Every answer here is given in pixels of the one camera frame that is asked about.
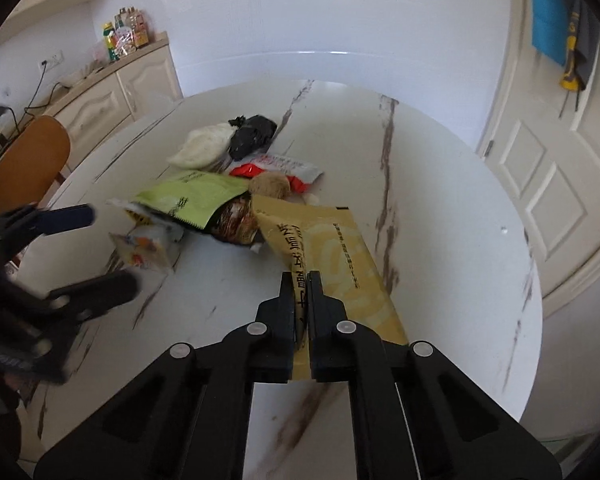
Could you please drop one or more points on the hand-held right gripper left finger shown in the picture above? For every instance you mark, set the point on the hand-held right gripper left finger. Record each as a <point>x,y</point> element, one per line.
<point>286,310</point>

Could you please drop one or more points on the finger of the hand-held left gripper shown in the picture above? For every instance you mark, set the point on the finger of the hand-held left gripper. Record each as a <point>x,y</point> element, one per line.
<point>65,219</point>
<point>100,292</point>

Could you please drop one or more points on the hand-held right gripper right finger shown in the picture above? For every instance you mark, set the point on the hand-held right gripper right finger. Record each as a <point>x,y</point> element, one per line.
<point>316,310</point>

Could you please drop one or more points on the yellow snack packet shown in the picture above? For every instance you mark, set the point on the yellow snack packet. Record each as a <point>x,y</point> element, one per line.
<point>340,260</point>

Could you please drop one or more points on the small white orange packet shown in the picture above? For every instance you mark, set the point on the small white orange packet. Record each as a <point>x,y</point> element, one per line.
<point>145,250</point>

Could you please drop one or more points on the brown wooden chair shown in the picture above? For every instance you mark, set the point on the brown wooden chair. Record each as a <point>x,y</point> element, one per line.
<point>25,160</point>

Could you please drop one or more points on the dark brown snack packet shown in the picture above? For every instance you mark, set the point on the dark brown snack packet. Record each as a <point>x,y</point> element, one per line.
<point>235,222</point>

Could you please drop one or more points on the round white marble table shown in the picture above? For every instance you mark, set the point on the round white marble table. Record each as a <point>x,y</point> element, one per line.
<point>430,260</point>

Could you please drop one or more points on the brown round ball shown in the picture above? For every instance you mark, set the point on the brown round ball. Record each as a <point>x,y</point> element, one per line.
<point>270,186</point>

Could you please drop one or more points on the green snack packet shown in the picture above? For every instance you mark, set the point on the green snack packet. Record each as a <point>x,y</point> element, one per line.
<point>190,197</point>

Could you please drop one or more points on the red and white packet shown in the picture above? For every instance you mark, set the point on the red and white packet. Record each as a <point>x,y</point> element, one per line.
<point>285,165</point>

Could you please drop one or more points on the white plastic bag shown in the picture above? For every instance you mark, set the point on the white plastic bag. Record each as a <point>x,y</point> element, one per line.
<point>200,147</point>

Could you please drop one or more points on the cream counter cabinet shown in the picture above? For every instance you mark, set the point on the cream counter cabinet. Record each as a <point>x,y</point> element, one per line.
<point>140,85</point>

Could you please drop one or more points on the black plastic bag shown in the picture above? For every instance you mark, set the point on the black plastic bag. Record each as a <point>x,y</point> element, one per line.
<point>250,135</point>

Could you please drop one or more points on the green bottle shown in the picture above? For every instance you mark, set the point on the green bottle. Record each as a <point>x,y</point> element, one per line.
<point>111,42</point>

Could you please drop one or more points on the cream panelled door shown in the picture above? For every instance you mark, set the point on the cream panelled door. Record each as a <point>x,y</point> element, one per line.
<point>545,200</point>

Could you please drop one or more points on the blue apron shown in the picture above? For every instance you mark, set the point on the blue apron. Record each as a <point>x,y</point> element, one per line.
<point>547,10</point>

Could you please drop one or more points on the grey cloth with yellow trim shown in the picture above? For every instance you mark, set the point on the grey cloth with yellow trim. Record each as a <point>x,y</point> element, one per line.
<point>587,45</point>

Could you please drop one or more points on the white wall socket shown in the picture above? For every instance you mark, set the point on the white wall socket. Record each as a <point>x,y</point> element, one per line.
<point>51,59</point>

